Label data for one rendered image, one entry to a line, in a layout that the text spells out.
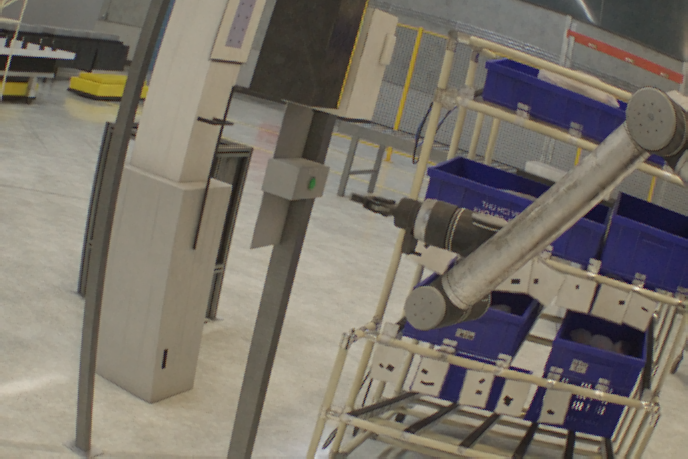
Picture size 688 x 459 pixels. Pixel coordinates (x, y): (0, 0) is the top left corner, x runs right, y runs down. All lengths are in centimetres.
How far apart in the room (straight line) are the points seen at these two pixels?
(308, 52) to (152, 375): 178
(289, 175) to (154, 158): 121
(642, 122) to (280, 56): 87
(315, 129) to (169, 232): 99
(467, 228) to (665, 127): 68
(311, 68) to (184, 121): 137
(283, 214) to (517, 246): 77
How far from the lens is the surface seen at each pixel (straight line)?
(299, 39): 219
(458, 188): 300
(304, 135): 261
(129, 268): 357
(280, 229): 265
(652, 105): 199
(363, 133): 1056
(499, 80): 297
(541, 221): 209
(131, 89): 268
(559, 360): 286
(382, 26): 242
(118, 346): 368
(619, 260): 296
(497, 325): 286
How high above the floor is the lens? 148
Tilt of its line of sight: 8 degrees down
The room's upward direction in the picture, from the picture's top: 15 degrees clockwise
